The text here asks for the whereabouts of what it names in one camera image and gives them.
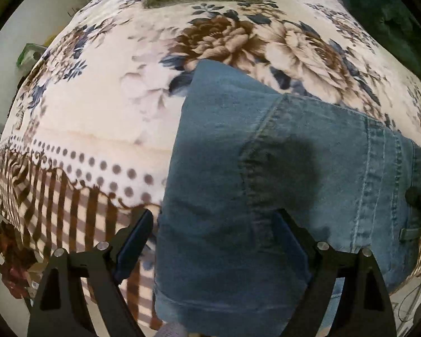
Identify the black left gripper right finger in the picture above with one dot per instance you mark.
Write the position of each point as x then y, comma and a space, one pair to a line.
348, 284

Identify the green and white bag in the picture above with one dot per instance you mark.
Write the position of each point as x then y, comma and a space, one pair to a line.
30, 54

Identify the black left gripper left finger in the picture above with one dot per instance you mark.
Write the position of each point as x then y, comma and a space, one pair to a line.
60, 307

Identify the floral bed blanket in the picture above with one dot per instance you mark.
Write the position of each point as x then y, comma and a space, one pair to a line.
91, 132

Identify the dark green plush blanket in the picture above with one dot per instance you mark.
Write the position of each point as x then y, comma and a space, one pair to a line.
393, 26

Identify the light blue denim jeans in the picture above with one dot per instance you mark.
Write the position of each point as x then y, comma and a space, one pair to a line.
243, 151

